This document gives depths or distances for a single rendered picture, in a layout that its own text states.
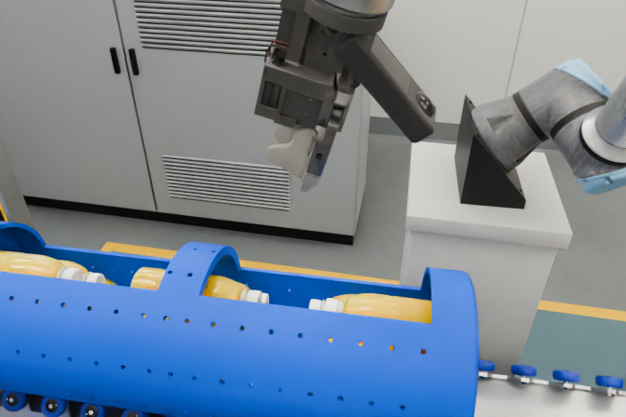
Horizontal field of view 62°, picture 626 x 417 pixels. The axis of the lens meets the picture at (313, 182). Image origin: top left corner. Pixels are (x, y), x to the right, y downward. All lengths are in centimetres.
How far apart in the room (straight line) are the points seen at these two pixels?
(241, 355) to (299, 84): 45
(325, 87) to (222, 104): 200
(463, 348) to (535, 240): 42
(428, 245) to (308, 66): 73
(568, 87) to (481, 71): 250
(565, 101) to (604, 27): 255
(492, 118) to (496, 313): 45
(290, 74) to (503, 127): 71
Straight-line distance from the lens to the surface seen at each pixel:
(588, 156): 103
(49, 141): 303
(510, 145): 110
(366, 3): 42
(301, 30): 45
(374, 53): 45
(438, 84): 360
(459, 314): 79
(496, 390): 111
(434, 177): 121
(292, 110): 48
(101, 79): 267
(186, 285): 82
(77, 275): 99
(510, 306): 127
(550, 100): 110
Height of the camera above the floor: 179
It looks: 34 degrees down
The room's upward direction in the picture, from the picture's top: straight up
